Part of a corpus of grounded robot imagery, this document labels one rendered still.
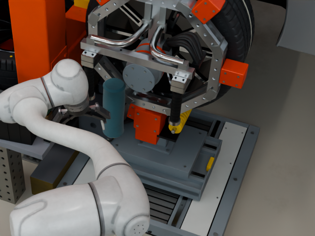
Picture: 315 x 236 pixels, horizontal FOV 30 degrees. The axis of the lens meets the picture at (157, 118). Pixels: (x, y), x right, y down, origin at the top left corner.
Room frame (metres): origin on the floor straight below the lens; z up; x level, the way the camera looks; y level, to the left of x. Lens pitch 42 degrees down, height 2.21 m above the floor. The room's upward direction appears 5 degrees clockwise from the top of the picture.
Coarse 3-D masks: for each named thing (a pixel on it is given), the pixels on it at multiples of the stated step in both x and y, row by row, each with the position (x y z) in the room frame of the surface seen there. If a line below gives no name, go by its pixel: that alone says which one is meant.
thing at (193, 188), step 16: (208, 144) 2.05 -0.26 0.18; (128, 160) 1.92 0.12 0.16; (208, 160) 1.98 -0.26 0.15; (144, 176) 1.84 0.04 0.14; (160, 176) 1.85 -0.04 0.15; (176, 176) 1.85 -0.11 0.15; (192, 176) 1.85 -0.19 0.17; (208, 176) 1.88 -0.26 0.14; (176, 192) 1.80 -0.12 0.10; (192, 192) 1.77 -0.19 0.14
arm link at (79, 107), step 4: (88, 92) 1.44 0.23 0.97; (88, 96) 1.43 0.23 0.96; (84, 100) 1.41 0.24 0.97; (88, 100) 1.43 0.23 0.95; (68, 104) 1.39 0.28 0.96; (80, 104) 1.39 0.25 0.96; (84, 104) 1.41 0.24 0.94; (68, 108) 1.40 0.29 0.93; (72, 108) 1.39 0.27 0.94; (76, 108) 1.40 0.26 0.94; (80, 108) 1.40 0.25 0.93; (84, 108) 1.42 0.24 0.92
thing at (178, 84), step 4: (176, 76) 1.59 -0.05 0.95; (172, 80) 1.57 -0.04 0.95; (176, 80) 1.57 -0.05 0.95; (180, 80) 1.57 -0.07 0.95; (184, 80) 1.57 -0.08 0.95; (188, 80) 1.60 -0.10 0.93; (172, 84) 1.57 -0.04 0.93; (176, 84) 1.56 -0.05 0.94; (180, 84) 1.56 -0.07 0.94; (184, 84) 1.56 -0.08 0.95; (188, 84) 1.61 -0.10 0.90; (172, 88) 1.57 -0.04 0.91; (176, 88) 1.56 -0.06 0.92; (180, 88) 1.56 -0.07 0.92; (184, 88) 1.56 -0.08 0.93; (176, 92) 1.56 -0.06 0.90; (180, 92) 1.56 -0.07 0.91
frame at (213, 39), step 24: (120, 0) 1.86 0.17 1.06; (144, 0) 1.84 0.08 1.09; (168, 0) 1.81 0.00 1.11; (192, 0) 1.83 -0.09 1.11; (96, 24) 1.89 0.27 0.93; (192, 24) 1.78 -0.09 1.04; (216, 48) 1.75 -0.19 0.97; (216, 72) 1.75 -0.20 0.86; (144, 96) 1.87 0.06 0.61; (192, 96) 1.81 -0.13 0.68; (216, 96) 1.75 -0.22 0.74
